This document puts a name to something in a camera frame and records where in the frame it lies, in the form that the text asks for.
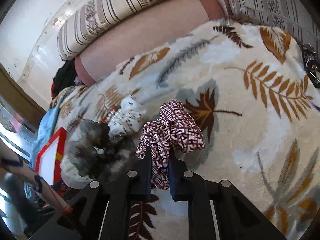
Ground red plaid scrunchie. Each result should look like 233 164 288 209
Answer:
135 99 205 190

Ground white cherry print scrunchie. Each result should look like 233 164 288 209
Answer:
105 95 148 141

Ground grey organza scrunchie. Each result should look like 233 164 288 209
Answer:
64 119 137 181

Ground cream floral scrunchie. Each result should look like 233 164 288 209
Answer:
60 154 93 190

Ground red rimmed white box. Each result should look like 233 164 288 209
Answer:
34 127 67 185

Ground light blue cloth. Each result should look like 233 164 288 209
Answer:
29 99 62 170

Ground leaf pattern plush blanket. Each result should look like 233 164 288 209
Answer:
56 20 319 239

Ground black and red clothes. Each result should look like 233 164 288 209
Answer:
51 59 84 99

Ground brown wooden door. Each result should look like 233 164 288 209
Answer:
1 64 46 127

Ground pink quilted bolster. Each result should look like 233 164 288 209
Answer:
74 0 225 86

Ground striped floral cushion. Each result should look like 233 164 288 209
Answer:
57 0 165 61

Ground dark patterned item at right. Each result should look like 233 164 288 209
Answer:
301 44 320 89

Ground striped cushion at right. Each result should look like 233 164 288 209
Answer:
228 0 319 53

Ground red bead bracelet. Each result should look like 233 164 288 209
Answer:
99 104 119 125

